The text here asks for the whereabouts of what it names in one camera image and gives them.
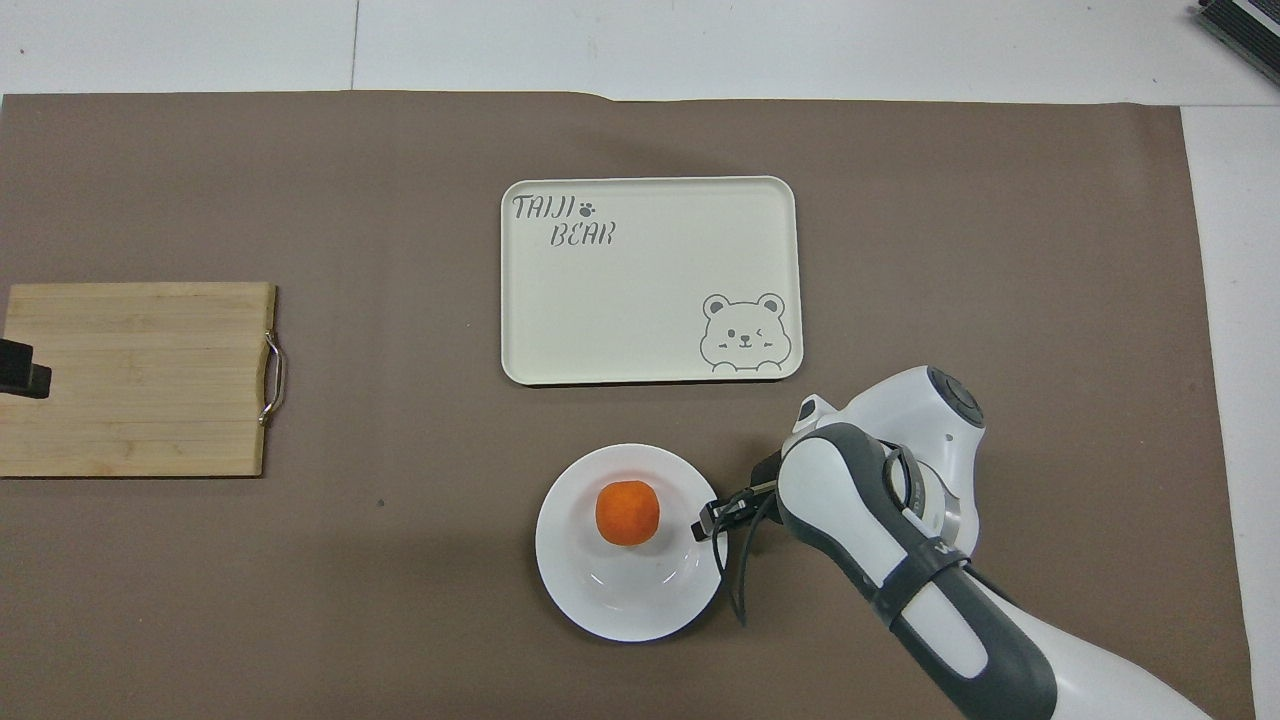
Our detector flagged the white round plate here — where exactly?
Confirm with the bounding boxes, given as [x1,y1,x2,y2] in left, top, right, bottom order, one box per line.
[535,443,728,643]

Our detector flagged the cream tray with bear print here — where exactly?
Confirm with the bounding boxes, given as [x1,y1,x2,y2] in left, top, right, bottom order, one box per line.
[500,176,805,387]

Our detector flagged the orange fruit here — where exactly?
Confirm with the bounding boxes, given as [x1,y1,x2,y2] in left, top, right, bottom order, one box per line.
[595,480,661,548]

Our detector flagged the black stand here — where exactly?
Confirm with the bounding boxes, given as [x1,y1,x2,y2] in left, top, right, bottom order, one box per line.
[1194,0,1280,59]

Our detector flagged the black cable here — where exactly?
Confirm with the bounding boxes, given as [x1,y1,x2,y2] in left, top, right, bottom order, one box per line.
[712,487,791,628]

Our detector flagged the wooden cutting board, metal handle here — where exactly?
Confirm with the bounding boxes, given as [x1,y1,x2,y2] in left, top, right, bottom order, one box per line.
[0,282,287,479]

